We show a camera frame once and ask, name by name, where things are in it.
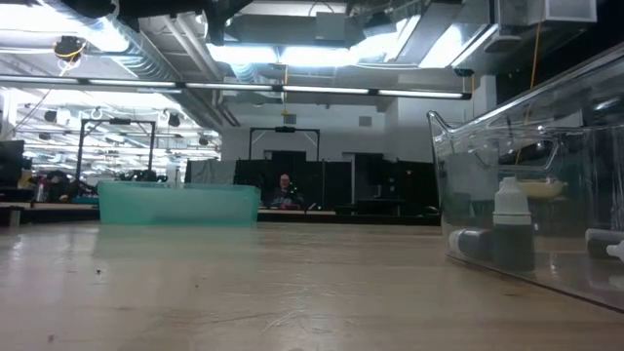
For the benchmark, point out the clear plastic bin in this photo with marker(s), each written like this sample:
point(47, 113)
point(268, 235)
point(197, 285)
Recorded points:
point(560, 146)

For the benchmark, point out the grey cloth cover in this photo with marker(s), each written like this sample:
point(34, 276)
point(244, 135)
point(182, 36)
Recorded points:
point(209, 172)

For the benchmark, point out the person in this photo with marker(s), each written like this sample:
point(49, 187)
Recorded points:
point(285, 195)

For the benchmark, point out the long hanging light bar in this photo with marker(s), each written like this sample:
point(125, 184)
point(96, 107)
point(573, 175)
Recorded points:
point(317, 89)

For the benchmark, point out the black partition panels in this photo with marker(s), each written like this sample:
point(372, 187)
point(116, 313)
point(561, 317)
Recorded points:
point(390, 185)

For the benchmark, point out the wooden background table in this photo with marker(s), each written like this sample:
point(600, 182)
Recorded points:
point(49, 212)

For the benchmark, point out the silver corrugated air duct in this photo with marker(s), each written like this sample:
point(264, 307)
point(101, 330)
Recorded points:
point(141, 63)

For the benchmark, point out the small green dropper bottle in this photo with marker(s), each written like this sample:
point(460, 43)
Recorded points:
point(513, 239)
point(473, 244)

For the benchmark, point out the purple label dropper bottle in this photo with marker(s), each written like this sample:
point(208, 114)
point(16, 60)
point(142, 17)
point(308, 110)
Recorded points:
point(597, 244)

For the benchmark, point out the black monitor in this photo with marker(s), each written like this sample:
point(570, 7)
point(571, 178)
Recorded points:
point(11, 163)

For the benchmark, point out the green translucent plastic bin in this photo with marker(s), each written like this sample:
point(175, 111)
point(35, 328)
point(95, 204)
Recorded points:
point(178, 205)

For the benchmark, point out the black round ceiling fixture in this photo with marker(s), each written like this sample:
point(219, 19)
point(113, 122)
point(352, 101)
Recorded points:
point(69, 47)

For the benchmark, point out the black camera gantry frame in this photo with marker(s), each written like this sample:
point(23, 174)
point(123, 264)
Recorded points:
point(285, 129)
point(119, 121)

